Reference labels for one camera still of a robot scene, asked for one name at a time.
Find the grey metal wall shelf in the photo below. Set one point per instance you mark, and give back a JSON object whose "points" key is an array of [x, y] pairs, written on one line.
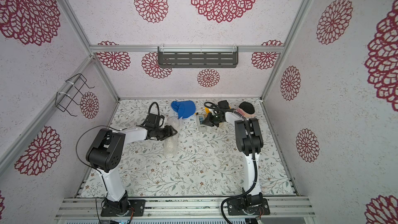
{"points": [[198, 58]]}

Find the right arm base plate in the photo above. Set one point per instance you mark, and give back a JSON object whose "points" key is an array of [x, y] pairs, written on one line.
{"points": [[249, 206]]}

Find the blue cloth hat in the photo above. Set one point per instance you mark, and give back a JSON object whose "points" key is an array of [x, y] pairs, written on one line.
{"points": [[184, 109]]}

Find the aluminium front rail frame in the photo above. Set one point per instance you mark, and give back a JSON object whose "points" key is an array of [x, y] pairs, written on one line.
{"points": [[187, 207]]}

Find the black wire wall rack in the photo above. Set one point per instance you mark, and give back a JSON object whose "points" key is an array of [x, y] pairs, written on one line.
{"points": [[64, 99]]}

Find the grey tape dispenser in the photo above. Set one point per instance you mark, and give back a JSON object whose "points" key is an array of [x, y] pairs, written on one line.
{"points": [[200, 125]]}

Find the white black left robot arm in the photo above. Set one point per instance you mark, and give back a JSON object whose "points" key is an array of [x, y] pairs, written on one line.
{"points": [[105, 153]]}

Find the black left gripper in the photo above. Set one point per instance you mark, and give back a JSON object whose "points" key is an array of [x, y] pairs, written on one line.
{"points": [[170, 132]]}

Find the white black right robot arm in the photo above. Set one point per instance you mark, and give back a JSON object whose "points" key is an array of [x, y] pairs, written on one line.
{"points": [[249, 142]]}

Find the clear bubble wrap sheet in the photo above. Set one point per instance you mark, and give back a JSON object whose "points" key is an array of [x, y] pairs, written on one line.
{"points": [[171, 144]]}

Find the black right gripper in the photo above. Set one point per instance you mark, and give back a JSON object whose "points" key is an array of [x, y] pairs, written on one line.
{"points": [[213, 120]]}

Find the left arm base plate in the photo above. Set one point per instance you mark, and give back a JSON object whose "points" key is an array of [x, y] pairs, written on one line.
{"points": [[123, 208]]}

